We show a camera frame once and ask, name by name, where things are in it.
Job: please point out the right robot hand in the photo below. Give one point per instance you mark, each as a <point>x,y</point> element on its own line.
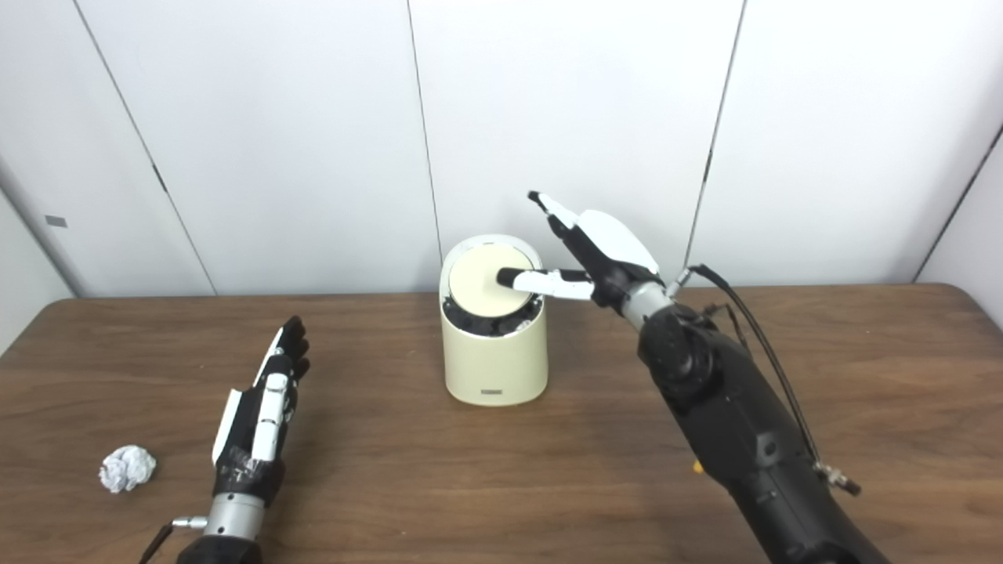
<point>615,251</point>

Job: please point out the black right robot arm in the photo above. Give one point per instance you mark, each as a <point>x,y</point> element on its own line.
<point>729,407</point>

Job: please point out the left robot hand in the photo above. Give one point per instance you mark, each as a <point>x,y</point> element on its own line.
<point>247,462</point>

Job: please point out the white paper ball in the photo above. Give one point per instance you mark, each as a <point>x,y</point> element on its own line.
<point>127,468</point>

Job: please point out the small gray wall tag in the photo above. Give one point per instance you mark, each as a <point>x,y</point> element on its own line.
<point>56,221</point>

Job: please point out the cream-colored lidded bin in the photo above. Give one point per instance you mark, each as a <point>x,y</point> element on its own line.
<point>494,360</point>

